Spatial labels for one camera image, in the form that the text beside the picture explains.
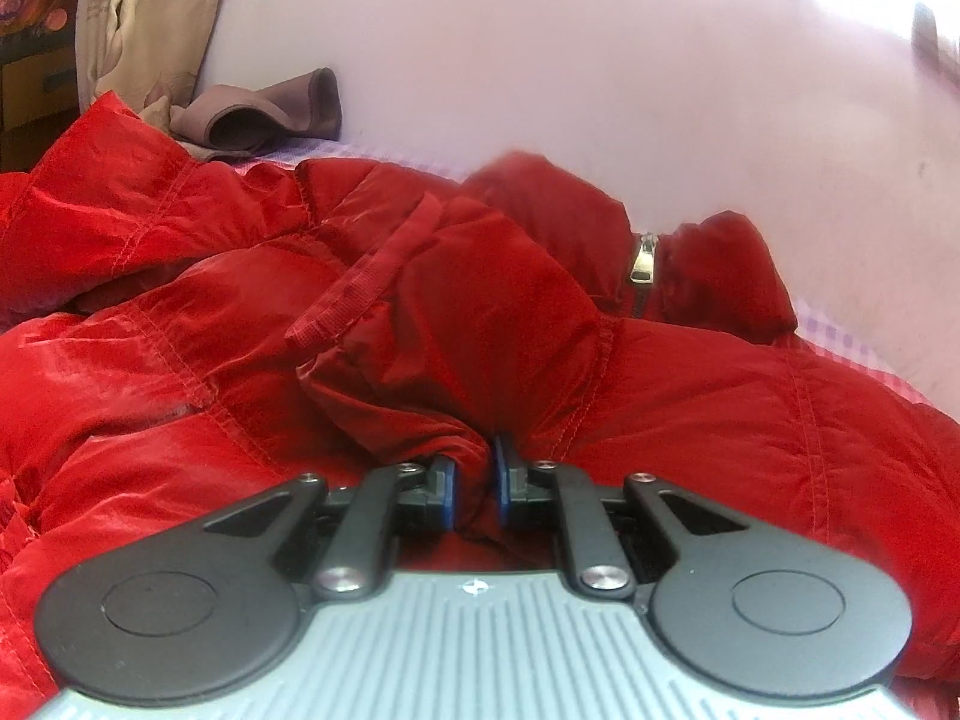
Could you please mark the dark wooden cabinet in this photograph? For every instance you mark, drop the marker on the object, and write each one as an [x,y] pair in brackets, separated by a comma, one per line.
[37,90]

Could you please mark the red puffer jacket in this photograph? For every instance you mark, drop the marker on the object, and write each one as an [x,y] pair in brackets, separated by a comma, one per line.
[225,360]

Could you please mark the dark blurred object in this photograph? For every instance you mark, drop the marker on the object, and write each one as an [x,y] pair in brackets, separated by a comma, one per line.
[931,41]

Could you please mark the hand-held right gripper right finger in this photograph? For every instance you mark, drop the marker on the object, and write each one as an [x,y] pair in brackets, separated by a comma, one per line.
[499,481]

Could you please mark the pink checkered bed sheet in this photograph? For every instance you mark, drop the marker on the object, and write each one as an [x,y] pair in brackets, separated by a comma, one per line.
[862,349]

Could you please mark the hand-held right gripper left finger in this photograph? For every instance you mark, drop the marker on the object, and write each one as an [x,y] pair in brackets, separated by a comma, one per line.
[448,492]

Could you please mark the beige floral curtain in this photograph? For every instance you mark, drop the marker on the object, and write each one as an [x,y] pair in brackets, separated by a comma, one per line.
[150,30]

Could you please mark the brown folded cloth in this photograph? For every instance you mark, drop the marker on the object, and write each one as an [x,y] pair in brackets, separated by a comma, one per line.
[247,127]

